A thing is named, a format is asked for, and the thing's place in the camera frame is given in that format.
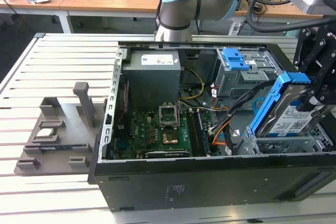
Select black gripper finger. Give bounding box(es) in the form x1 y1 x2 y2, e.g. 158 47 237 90
292 26 329 112
321 56 336 104

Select hard disk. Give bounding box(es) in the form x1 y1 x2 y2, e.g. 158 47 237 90
250 71 329 138

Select metal disk bay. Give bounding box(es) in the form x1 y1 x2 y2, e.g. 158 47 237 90
233 126 327 156

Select grey metal drive cage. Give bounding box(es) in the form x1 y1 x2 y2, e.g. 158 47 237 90
215 48 286 111

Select blue plastic cage latch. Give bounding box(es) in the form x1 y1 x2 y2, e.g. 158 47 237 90
222 48 250 71

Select RAM stick with chips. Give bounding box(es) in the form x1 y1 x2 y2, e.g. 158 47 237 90
198 112 211 154

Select black RAM slot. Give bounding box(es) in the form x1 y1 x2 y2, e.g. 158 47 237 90
186 110 200 156
193 110 204 156

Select metal locking lever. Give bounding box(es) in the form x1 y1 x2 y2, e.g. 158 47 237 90
176 100 182 128

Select black PC case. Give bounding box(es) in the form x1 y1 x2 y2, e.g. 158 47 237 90
88 40 336 213

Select metal socket cover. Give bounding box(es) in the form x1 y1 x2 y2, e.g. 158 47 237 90
158 101 180 130

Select CPU socket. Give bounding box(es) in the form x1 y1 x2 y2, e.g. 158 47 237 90
160 129 181 146

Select grey power supply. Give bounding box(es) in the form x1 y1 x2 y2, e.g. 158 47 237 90
122 50 182 112

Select green motherboard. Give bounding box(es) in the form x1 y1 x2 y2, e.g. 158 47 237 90
112 108 218 159

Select grey parts rack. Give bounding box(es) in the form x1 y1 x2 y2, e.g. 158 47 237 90
14 81 106 176

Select silver CPU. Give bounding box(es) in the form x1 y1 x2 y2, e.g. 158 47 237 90
35 129 56 138

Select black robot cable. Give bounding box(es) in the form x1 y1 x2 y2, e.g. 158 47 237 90
223 0 336 34

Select blue wire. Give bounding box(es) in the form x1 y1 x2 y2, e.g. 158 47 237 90
252 98 266 116

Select black cable bundle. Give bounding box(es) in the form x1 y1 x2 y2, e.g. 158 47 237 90
209 78 279 135

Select yellow wires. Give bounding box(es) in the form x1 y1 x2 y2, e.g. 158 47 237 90
178 68 206 101

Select orange wire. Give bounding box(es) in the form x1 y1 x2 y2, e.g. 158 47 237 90
212 123 228 146

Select red wire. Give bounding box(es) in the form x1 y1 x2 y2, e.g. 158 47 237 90
117 82 130 128

